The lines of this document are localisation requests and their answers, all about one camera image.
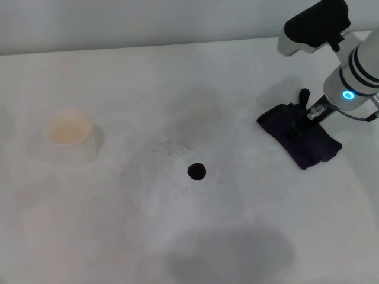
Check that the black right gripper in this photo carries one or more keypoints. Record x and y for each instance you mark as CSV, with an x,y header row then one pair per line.
x,y
324,114

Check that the dark purple cloth pouch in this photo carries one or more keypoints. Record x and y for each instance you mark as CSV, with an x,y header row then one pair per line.
x,y
284,127

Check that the white paper cup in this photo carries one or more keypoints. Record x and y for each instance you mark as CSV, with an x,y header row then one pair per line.
x,y
68,130

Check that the black and white wrist camera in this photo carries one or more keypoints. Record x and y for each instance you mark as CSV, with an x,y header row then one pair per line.
x,y
314,26

